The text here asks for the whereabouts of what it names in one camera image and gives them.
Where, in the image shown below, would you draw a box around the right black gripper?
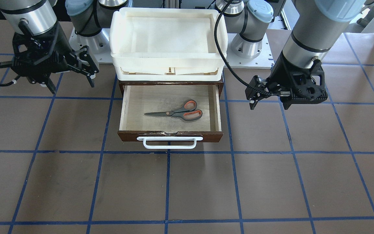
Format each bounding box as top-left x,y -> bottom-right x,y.
11,23 -> 99,95

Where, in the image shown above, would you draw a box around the grey orange scissors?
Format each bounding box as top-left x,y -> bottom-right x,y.
144,99 -> 203,121

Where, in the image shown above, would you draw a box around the black braided cable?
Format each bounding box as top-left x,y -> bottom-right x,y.
214,0 -> 283,97

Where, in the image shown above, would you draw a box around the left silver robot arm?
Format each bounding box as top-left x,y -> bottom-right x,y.
214,0 -> 364,110

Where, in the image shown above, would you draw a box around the wooden drawer with white handle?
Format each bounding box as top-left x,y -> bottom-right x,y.
118,82 -> 224,149

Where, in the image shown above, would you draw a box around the white plastic tray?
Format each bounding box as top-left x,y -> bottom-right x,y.
109,7 -> 225,82

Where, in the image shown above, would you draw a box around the dark brown drawer cabinet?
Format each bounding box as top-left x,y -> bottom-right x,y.
118,76 -> 225,99

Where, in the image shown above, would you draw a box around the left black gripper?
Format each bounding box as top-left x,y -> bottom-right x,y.
245,53 -> 328,110

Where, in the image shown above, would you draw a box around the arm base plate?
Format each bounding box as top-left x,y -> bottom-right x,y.
69,28 -> 113,65
226,31 -> 274,69

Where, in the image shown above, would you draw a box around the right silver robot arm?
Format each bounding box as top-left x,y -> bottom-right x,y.
0,0 -> 133,94

